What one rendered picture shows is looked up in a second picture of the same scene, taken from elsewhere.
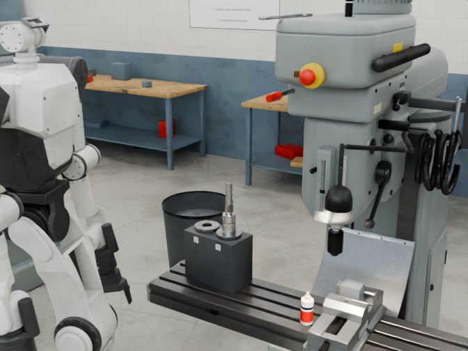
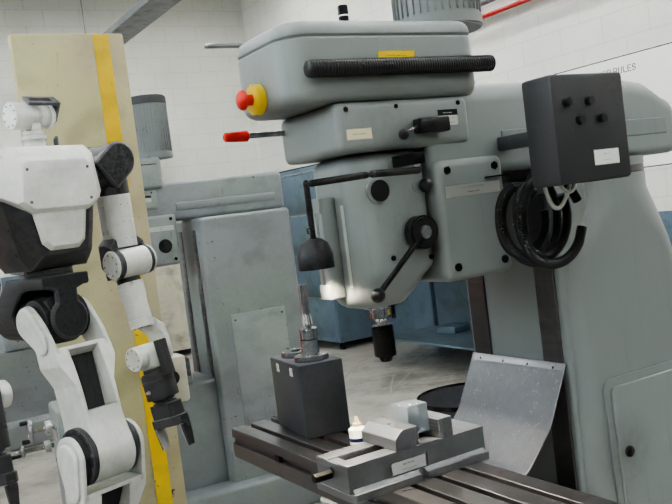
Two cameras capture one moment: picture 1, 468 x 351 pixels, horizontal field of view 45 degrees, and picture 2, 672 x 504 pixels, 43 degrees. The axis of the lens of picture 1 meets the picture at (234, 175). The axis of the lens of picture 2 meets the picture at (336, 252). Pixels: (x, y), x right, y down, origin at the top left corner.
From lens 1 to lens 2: 1.20 m
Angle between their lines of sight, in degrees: 32
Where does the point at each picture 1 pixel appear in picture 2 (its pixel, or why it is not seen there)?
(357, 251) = (499, 386)
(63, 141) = (64, 221)
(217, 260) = (293, 391)
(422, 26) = not seen: outside the picture
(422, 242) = (581, 366)
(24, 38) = (18, 114)
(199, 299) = (266, 442)
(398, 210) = (538, 316)
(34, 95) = (14, 165)
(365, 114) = (334, 140)
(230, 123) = not seen: hidden behind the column
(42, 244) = (38, 334)
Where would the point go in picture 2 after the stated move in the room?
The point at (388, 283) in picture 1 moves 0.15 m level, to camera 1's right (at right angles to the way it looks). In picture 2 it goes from (528, 430) to (596, 431)
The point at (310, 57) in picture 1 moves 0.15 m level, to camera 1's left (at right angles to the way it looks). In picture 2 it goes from (255, 79) to (195, 92)
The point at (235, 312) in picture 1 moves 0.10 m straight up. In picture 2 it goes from (292, 454) to (287, 413)
